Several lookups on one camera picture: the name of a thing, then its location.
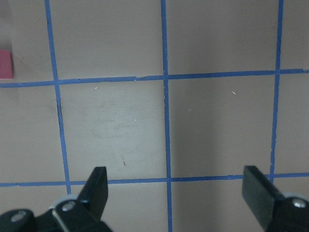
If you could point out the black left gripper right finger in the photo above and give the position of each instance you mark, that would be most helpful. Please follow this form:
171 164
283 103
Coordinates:
261 196

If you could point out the pink foam block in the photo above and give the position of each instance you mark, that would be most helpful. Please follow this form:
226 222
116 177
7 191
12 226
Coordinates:
6 70

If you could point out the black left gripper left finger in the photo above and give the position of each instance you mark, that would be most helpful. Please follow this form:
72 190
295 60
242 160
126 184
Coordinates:
94 194

